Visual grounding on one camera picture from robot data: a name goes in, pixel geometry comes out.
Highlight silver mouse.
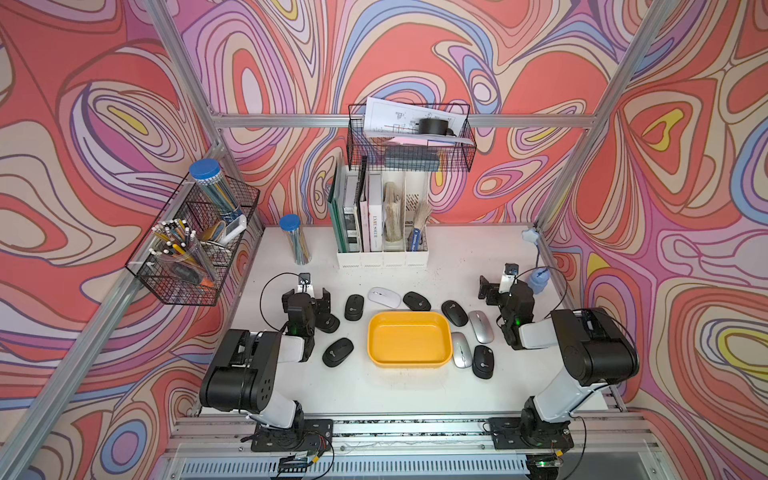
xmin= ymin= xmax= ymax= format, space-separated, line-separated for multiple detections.
xmin=451 ymin=331 xmax=473 ymax=369
xmin=468 ymin=310 xmax=494 ymax=345

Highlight black mouse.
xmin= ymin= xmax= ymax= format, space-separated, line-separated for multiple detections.
xmin=344 ymin=294 xmax=365 ymax=321
xmin=316 ymin=314 xmax=340 ymax=334
xmin=321 ymin=337 xmax=354 ymax=368
xmin=471 ymin=345 xmax=495 ymax=380
xmin=402 ymin=291 xmax=431 ymax=311
xmin=441 ymin=300 xmax=469 ymax=327

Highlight white mouse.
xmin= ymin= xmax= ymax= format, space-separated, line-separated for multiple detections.
xmin=367 ymin=287 xmax=401 ymax=309

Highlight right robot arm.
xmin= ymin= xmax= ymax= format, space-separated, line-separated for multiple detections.
xmin=478 ymin=276 xmax=640 ymax=451

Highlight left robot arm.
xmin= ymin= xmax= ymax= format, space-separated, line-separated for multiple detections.
xmin=199 ymin=289 xmax=338 ymax=453

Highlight silver mouse beside tray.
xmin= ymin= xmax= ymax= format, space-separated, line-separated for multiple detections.
xmin=451 ymin=331 xmax=473 ymax=369

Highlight yellow plastic storage tray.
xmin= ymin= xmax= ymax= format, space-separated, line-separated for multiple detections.
xmin=367 ymin=311 xmax=454 ymax=368

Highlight small blue desk lamp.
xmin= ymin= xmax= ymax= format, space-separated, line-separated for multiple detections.
xmin=522 ymin=228 xmax=551 ymax=295

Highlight blue lid pencil tube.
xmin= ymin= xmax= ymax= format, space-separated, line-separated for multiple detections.
xmin=279 ymin=214 xmax=310 ymax=265

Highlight green book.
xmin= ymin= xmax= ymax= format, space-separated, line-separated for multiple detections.
xmin=328 ymin=158 xmax=347 ymax=253

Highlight white file organizer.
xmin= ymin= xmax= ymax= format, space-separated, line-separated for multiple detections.
xmin=337 ymin=165 xmax=429 ymax=269

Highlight clear pen cup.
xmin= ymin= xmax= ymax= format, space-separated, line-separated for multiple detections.
xmin=149 ymin=219 xmax=217 ymax=289

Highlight white book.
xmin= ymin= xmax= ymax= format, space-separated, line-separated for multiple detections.
xmin=367 ymin=172 xmax=384 ymax=252

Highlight blue lid tube in basket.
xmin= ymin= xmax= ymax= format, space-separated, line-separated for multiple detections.
xmin=189 ymin=158 xmax=242 ymax=223

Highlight black tape roll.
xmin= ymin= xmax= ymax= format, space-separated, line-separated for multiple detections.
xmin=417 ymin=117 xmax=454 ymax=136

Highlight white paper sheets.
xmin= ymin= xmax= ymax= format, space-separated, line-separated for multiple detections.
xmin=363 ymin=97 xmax=474 ymax=146

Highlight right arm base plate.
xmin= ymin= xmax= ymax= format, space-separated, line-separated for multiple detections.
xmin=487 ymin=417 xmax=574 ymax=452

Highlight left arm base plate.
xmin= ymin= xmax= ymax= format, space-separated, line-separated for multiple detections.
xmin=241 ymin=419 xmax=334 ymax=453

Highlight black wire basket left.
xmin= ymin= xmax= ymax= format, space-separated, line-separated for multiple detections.
xmin=125 ymin=176 xmax=260 ymax=306

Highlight black wire basket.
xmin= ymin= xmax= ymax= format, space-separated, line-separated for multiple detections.
xmin=346 ymin=101 xmax=477 ymax=172
xmin=125 ymin=176 xmax=260 ymax=306

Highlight black wire basket back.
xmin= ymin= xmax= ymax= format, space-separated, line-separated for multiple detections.
xmin=346 ymin=101 xmax=477 ymax=172

